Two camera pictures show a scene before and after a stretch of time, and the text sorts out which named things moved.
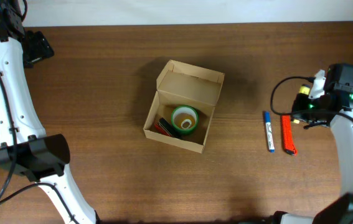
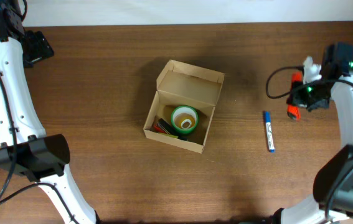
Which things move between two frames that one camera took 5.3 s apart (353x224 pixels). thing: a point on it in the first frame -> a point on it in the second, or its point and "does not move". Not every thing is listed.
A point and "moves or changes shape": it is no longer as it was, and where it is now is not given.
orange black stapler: (165, 126) does not move
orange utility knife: (287, 135) moves or changes shape
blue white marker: (269, 131) does not move
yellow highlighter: (304, 89) moves or changes shape
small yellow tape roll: (184, 121) does not move
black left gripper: (41, 47) does not move
